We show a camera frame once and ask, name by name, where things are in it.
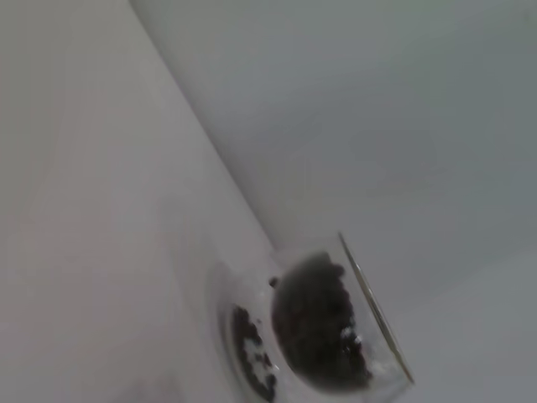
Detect clear glass saucer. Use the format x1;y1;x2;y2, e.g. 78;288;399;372
204;259;295;403

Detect coffee beans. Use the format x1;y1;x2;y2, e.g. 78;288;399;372
270;250;375;394
229;304;279;400

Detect coffee beans on saucer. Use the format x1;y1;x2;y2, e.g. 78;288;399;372
229;304;279;400

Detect clear double-wall glass cup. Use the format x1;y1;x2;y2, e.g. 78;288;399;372
267;230;416;399

